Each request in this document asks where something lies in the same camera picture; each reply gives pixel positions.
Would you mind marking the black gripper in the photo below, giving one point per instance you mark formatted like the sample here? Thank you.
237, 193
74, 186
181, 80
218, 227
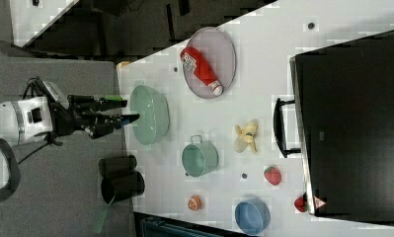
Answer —
81, 114

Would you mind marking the plush peeled banana toy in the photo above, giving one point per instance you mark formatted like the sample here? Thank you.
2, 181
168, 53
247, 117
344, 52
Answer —
246, 136

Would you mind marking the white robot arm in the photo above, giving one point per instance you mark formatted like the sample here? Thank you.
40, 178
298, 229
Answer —
37, 119

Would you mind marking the black toaster oven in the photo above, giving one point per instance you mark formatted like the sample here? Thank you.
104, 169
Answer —
344, 104

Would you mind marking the green perforated colander basket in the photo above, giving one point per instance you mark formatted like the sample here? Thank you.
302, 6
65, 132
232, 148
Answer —
153, 110

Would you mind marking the black cylinder upper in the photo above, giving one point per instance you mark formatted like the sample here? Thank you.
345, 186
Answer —
114, 167

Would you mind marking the black cylinder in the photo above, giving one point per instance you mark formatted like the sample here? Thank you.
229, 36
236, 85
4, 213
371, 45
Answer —
129, 186
114, 167

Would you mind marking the black cylinder lower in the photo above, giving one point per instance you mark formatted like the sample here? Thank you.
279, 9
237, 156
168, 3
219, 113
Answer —
129, 186

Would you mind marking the red ketchup bottle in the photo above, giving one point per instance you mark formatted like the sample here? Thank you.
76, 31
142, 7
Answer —
194, 61

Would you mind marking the grey round plate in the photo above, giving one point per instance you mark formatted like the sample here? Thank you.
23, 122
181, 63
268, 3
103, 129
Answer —
217, 48

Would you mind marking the orange slice toy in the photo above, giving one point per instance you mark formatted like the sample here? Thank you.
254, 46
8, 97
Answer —
194, 203

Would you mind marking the plush strawberry toy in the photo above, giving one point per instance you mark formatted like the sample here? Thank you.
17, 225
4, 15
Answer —
272, 175

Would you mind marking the small red strawberry toy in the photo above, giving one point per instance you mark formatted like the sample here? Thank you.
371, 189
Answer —
301, 204

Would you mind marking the green cup with handle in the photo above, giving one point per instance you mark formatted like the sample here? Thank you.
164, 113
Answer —
200, 157

